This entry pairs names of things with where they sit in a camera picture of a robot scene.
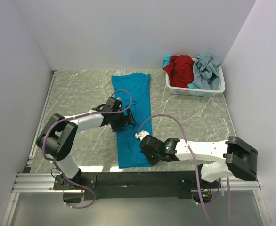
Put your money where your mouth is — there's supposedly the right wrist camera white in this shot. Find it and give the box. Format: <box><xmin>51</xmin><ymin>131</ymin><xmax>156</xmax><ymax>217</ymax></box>
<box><xmin>135</xmin><ymin>130</ymin><xmax>150</xmax><ymax>141</ymax></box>

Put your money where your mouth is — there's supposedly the grey t shirt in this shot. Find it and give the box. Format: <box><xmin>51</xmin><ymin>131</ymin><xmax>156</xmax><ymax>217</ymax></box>
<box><xmin>193</xmin><ymin>53</ymin><xmax>220</xmax><ymax>90</ymax></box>

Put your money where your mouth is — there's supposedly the light blue garment in basket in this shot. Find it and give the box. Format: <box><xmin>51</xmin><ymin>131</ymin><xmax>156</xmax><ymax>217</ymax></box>
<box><xmin>162</xmin><ymin>54</ymin><xmax>172</xmax><ymax>68</ymax></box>

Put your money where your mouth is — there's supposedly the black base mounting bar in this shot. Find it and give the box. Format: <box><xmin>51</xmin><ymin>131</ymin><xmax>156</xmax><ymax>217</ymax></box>
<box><xmin>53</xmin><ymin>171</ymin><xmax>197</xmax><ymax>203</ymax></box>

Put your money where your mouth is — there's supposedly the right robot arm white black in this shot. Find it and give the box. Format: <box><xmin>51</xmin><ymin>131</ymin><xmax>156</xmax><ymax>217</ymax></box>
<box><xmin>135</xmin><ymin>131</ymin><xmax>258</xmax><ymax>182</ymax></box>

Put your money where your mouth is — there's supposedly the blue t shirt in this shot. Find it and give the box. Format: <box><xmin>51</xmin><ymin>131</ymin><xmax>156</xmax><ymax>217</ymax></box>
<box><xmin>111</xmin><ymin>73</ymin><xmax>152</xmax><ymax>168</ymax></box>

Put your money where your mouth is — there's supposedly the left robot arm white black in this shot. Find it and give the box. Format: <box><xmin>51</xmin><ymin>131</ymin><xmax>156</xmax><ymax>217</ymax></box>
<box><xmin>36</xmin><ymin>97</ymin><xmax>137</xmax><ymax>185</ymax></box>

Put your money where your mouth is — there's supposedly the aluminium rail frame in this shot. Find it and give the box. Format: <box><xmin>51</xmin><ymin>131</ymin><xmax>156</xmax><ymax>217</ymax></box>
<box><xmin>4</xmin><ymin>69</ymin><xmax>271</xmax><ymax>226</ymax></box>

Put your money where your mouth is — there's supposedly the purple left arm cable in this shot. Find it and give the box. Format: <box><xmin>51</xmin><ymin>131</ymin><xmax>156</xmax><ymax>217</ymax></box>
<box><xmin>41</xmin><ymin>89</ymin><xmax>133</xmax><ymax>210</ymax></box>

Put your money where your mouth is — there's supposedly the red t shirt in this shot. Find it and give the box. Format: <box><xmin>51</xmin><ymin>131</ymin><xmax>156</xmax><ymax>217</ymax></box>
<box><xmin>163</xmin><ymin>55</ymin><xmax>194</xmax><ymax>89</ymax></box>

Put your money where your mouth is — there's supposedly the white laundry basket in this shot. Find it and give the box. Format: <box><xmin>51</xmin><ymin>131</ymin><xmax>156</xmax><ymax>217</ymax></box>
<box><xmin>165</xmin><ymin>58</ymin><xmax>225</xmax><ymax>97</ymax></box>

